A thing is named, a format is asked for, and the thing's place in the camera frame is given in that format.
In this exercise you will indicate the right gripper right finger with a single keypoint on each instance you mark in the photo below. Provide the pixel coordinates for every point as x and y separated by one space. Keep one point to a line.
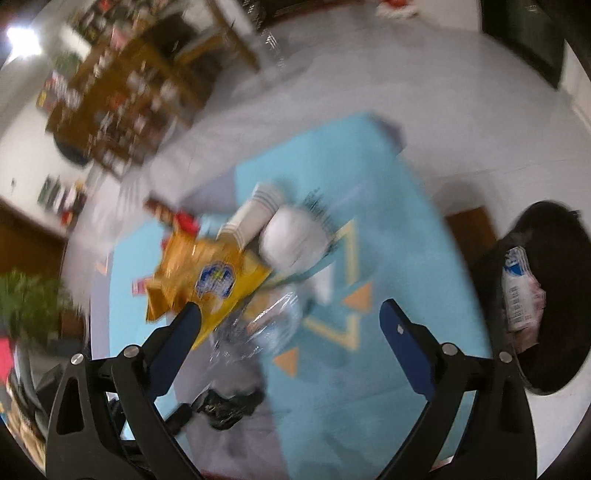
498 441

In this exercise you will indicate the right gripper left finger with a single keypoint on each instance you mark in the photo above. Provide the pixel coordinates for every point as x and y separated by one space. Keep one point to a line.
104 423

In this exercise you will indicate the black wrapper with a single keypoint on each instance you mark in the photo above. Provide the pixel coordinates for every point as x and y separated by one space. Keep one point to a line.
222 413

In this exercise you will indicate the clear plastic bottle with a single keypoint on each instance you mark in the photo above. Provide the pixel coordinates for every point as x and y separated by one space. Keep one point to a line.
261 325

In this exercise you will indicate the yellow chip bag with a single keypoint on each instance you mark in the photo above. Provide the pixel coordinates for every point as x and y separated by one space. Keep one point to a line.
213 274

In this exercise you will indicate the black trash bin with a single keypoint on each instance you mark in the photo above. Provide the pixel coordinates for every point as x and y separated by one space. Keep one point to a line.
558 249

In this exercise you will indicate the red cardboard box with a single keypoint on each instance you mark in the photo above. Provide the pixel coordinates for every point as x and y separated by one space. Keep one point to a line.
138 286

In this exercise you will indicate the green potted plant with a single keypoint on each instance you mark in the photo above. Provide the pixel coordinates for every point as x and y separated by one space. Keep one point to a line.
31 306

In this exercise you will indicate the blue patterned rug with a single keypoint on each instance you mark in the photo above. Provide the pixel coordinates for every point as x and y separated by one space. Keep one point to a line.
338 404

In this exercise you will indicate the red snack bag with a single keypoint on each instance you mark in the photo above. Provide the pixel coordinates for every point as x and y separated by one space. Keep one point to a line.
186 223

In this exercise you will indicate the brown snack tube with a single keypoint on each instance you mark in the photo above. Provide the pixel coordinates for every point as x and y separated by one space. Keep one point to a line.
160 211

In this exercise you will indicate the books stack on floor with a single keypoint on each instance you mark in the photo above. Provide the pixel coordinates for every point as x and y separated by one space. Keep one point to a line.
64 200

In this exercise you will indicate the white crumpled tissue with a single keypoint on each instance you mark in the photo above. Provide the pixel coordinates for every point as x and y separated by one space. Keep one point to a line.
293 241

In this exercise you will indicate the white paper cup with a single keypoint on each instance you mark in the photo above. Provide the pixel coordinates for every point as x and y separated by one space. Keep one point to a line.
252 216

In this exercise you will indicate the wooden dining table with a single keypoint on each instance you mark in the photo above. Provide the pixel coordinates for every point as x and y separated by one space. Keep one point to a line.
121 103

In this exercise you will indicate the dark glass cabinet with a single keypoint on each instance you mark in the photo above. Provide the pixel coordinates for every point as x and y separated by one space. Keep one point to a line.
524 28

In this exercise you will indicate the red white floor bag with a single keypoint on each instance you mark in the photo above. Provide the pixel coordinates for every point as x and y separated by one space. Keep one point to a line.
397 9

